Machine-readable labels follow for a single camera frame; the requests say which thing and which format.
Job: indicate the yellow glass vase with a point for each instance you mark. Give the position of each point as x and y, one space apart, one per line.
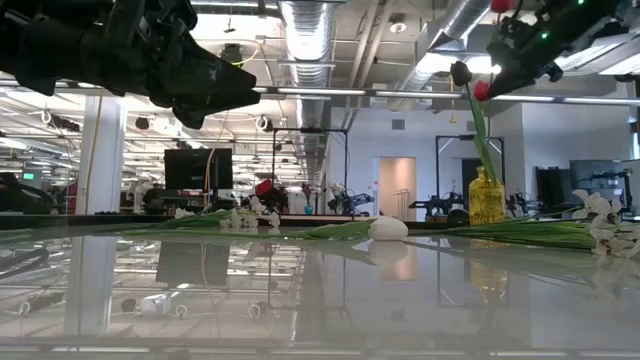
486 205

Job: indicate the black upright monitor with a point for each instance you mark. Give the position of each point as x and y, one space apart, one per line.
552 187

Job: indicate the smooth silver ventilation duct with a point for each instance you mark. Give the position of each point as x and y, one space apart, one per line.
440 35

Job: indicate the silver ribbed ventilation duct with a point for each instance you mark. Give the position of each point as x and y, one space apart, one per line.
307 40

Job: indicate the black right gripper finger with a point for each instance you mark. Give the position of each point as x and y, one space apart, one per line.
502 60
510 84

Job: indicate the black background robot arm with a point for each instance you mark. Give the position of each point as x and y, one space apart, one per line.
430 205

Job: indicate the green exit sign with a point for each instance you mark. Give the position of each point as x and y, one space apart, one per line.
28 176

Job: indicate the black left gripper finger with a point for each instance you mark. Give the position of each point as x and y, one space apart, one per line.
215 80
192 117

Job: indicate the black ceiling camera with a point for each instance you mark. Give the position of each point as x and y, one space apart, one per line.
231 51

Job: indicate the round ceiling fixture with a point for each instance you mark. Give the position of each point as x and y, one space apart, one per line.
398 25

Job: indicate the red background object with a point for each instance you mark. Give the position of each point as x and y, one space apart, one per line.
264 187

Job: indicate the teal vase with flowers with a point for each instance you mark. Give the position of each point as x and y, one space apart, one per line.
308 210

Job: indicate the blue background robot arm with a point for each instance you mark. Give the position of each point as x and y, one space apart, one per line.
350 202

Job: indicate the black metal table frame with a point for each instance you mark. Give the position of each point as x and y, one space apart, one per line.
50 220

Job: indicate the small white flower bunch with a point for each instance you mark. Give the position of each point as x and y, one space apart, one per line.
245 220
550 235

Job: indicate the white pillar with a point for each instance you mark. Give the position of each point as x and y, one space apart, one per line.
102 160

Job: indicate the long ceiling light strip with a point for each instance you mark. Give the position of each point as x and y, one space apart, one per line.
320 91

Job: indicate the grey wide monitor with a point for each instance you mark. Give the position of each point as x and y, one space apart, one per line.
597 175

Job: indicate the black artificial tulip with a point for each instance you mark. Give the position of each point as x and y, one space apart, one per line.
460 73

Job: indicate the black computer monitor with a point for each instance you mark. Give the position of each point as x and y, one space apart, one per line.
195 170

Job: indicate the black metal station frame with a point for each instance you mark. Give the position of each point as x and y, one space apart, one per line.
310 130
450 137

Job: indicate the white artificial tulip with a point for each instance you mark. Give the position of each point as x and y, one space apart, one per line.
387 228

